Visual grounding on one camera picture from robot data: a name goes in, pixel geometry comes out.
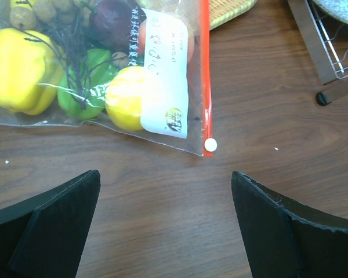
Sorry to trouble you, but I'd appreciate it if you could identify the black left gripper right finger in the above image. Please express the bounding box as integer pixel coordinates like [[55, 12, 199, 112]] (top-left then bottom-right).
[[231, 171, 348, 277]]

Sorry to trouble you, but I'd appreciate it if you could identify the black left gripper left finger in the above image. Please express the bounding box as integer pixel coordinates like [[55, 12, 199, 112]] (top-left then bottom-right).
[[0, 170, 101, 277]]

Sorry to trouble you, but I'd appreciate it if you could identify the green fake pepper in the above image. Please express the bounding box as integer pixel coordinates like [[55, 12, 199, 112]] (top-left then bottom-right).
[[57, 48, 118, 121]]

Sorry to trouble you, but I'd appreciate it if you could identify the yellow fake pear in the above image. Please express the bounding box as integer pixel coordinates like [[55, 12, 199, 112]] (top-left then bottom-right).
[[104, 65, 160, 131]]

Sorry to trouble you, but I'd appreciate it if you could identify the yellow fake bell pepper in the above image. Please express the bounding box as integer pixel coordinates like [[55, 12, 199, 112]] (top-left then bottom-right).
[[0, 28, 64, 116]]

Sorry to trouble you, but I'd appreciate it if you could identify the clear zip top bag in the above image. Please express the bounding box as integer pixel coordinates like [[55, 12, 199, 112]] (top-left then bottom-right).
[[0, 1, 217, 156]]

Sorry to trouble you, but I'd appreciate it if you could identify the brown fake longan bunch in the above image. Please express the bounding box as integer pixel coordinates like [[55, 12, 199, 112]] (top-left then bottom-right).
[[9, 0, 130, 109]]

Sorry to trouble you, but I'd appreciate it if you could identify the dark purple fake fruit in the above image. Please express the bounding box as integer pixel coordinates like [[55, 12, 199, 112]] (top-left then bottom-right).
[[88, 0, 146, 51]]

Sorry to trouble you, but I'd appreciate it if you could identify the metal dish rack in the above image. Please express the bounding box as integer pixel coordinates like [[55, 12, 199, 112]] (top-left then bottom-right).
[[288, 1, 348, 106]]

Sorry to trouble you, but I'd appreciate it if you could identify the woven bamboo tray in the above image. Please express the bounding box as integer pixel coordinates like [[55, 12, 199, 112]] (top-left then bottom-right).
[[209, 0, 257, 30]]

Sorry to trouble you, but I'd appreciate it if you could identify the grey speckled plate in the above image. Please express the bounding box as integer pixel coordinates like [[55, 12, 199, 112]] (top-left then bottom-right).
[[313, 0, 348, 25]]

